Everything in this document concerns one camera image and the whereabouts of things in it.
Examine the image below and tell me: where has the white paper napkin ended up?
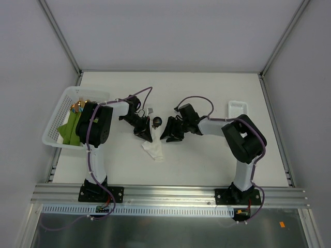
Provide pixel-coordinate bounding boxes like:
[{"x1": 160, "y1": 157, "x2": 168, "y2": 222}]
[{"x1": 142, "y1": 128, "x2": 164, "y2": 162}]

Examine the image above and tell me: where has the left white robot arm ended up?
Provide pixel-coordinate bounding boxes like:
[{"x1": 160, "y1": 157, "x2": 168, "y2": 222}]
[{"x1": 76, "y1": 95, "x2": 153, "y2": 203}]

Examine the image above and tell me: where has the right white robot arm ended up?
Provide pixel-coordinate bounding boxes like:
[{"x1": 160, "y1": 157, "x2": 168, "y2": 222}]
[{"x1": 160, "y1": 104, "x2": 267, "y2": 205}]

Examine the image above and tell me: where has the green rolled napkin bundle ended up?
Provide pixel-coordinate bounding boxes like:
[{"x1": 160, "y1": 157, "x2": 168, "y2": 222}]
[{"x1": 57, "y1": 112, "x2": 81, "y2": 146}]

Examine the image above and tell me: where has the white narrow utensil tray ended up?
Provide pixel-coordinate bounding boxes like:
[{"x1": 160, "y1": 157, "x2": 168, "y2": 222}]
[{"x1": 228, "y1": 100, "x2": 248, "y2": 119}]

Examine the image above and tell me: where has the gold cutlery in basket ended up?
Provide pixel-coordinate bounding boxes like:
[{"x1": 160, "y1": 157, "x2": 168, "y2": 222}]
[{"x1": 70, "y1": 97, "x2": 90, "y2": 113}]

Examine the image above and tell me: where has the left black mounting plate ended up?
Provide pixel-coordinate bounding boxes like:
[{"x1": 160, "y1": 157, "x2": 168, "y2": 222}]
[{"x1": 78, "y1": 184, "x2": 124, "y2": 203}]

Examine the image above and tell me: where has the black mounting plate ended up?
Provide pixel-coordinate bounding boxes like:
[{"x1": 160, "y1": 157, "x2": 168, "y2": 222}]
[
  {"x1": 78, "y1": 184, "x2": 124, "y2": 203},
  {"x1": 214, "y1": 188, "x2": 262, "y2": 206}
]

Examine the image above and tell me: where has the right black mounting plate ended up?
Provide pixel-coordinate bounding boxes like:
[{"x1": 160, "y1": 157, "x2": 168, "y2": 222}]
[{"x1": 214, "y1": 188, "x2": 262, "y2": 206}]

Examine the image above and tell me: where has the white perforated basket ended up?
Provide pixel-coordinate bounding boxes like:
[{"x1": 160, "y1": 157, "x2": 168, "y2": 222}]
[{"x1": 42, "y1": 86, "x2": 111, "y2": 150}]

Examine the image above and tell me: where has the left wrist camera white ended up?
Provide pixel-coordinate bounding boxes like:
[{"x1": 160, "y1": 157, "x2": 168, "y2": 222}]
[{"x1": 146, "y1": 107, "x2": 154, "y2": 115}]

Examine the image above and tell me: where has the white slotted cable duct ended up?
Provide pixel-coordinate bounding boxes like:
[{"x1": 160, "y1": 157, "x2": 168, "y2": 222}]
[{"x1": 41, "y1": 204, "x2": 234, "y2": 218}]

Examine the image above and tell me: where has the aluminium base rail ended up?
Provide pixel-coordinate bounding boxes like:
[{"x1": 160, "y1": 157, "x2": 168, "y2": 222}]
[{"x1": 31, "y1": 183, "x2": 311, "y2": 209}]

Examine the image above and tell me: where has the left aluminium frame post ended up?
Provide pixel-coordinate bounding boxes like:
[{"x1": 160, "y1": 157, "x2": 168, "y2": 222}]
[{"x1": 37, "y1": 0, "x2": 82, "y2": 75}]

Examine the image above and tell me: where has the aluminium frame post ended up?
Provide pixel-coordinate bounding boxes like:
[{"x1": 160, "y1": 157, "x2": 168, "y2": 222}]
[
  {"x1": 37, "y1": 0, "x2": 82, "y2": 75},
  {"x1": 260, "y1": 0, "x2": 311, "y2": 75}
]

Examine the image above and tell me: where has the right aluminium frame post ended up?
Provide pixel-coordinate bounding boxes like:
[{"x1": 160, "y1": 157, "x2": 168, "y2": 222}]
[{"x1": 260, "y1": 0, "x2": 311, "y2": 75}]

